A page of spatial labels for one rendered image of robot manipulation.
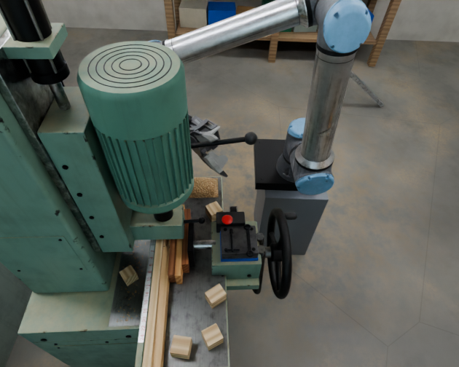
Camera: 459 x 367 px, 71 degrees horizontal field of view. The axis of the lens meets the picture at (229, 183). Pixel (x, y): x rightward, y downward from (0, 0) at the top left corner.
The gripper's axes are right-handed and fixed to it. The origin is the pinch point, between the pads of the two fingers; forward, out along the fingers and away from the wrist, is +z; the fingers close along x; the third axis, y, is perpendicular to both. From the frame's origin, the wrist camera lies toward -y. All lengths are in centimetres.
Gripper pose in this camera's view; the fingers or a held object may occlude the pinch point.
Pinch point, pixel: (221, 161)
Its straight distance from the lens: 89.6
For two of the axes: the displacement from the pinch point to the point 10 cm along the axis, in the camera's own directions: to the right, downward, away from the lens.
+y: 7.2, -6.0, 3.5
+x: 1.6, 6.3, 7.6
